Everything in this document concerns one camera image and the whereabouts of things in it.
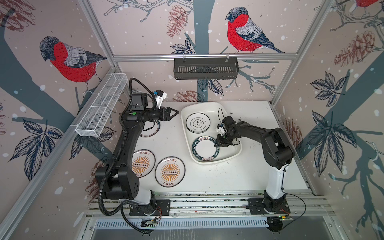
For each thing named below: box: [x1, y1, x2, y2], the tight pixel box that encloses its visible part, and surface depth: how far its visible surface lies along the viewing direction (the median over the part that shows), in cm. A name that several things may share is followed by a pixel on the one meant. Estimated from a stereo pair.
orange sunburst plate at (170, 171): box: [154, 156, 186, 188], surface depth 87 cm
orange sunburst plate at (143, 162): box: [131, 149, 156, 178], surface depth 91 cm
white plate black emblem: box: [185, 112, 211, 134], surface depth 109 cm
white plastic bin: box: [180, 102, 242, 165], surface depth 100 cm
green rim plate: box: [192, 135, 220, 162], surface depth 97 cm
